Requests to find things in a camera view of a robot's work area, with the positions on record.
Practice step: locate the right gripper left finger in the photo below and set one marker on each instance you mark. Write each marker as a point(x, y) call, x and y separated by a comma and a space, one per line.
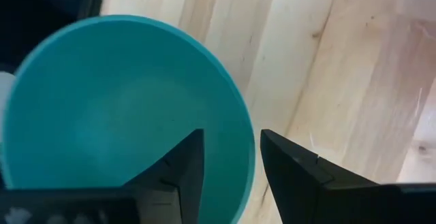
point(184, 169)

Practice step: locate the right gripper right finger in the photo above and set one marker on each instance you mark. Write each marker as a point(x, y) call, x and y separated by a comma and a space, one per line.
point(299, 190)

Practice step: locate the turquoise bowl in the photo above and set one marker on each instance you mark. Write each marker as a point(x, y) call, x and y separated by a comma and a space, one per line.
point(102, 115)

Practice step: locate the white bowl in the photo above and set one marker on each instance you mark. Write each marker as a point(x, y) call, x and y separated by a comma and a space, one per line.
point(4, 91)

